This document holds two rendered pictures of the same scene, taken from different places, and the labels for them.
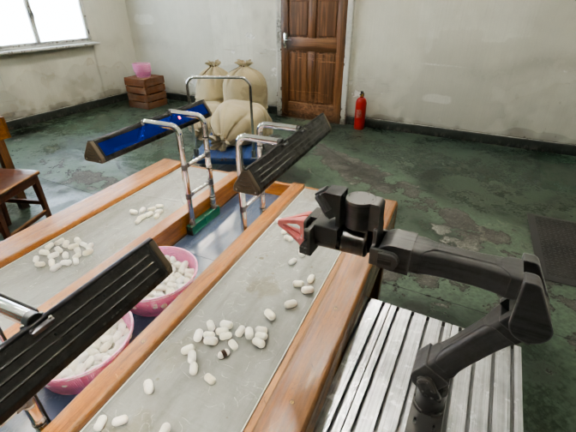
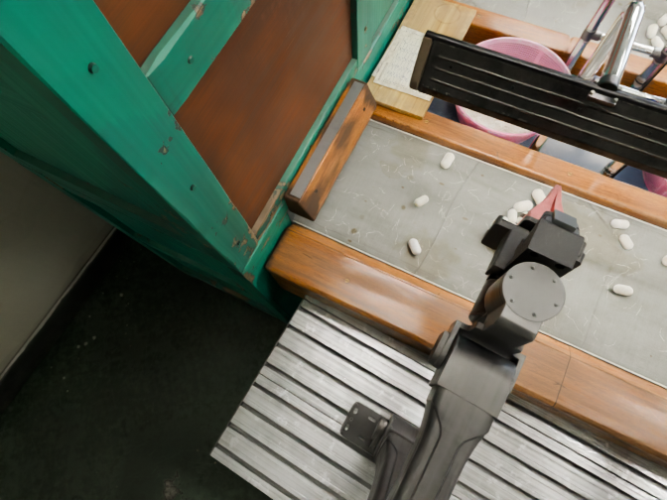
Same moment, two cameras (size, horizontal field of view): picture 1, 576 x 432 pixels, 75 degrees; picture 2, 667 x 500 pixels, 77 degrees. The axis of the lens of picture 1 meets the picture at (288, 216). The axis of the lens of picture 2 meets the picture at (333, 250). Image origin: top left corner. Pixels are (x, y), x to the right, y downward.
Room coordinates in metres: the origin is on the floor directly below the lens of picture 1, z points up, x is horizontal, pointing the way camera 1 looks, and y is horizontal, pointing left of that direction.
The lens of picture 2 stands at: (-0.05, 0.04, 1.56)
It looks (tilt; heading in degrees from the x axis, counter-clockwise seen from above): 71 degrees down; 104
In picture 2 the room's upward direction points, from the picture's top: 12 degrees counter-clockwise
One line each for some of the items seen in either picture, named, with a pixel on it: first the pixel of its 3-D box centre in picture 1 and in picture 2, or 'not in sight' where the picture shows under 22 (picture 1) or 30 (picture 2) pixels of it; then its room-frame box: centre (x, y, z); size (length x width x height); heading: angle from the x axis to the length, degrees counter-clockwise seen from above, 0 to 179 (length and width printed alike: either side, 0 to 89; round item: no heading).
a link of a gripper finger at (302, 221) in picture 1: (299, 224); not in sight; (0.71, -0.03, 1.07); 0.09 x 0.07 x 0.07; 63
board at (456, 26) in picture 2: not in sight; (420, 53); (0.06, 0.79, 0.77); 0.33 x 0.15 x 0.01; 66
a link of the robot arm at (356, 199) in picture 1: (374, 228); not in sight; (0.62, -0.17, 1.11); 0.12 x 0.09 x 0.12; 63
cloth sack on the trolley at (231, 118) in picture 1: (236, 123); not in sight; (3.79, 0.53, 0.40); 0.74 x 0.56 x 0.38; 154
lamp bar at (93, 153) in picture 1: (157, 125); not in sight; (1.42, 0.50, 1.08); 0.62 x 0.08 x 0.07; 156
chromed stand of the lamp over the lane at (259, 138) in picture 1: (271, 189); not in sight; (1.23, 0.06, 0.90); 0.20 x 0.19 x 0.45; 156
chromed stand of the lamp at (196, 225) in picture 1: (181, 171); not in sight; (1.39, 0.43, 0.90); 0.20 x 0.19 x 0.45; 156
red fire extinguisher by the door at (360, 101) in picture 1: (360, 110); not in sight; (4.93, -0.95, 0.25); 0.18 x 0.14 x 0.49; 153
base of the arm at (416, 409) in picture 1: (430, 395); not in sight; (0.54, -0.33, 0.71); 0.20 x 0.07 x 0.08; 153
